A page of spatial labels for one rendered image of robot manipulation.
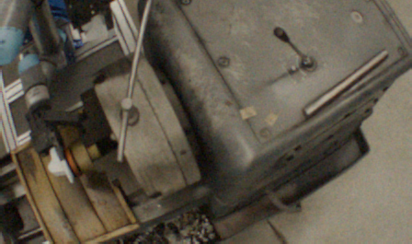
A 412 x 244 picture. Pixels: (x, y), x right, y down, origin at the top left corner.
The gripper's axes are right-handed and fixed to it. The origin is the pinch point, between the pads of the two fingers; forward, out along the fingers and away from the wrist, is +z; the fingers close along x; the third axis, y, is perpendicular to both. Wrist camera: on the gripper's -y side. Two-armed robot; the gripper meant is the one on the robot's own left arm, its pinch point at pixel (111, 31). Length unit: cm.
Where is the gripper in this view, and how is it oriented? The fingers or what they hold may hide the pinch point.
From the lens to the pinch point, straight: 91.7
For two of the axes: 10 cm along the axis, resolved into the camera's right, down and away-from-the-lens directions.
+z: 1.2, 5.8, 8.1
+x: 4.5, 6.9, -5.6
